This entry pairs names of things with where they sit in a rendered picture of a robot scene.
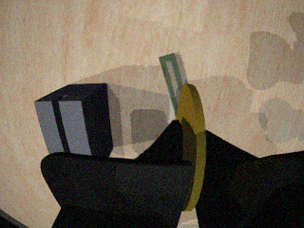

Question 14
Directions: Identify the gold coin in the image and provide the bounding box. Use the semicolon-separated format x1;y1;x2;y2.
176;85;206;212

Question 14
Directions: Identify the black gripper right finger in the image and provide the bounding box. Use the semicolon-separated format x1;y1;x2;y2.
195;129;304;228

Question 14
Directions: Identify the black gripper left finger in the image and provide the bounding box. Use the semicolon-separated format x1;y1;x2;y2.
41;121;193;228

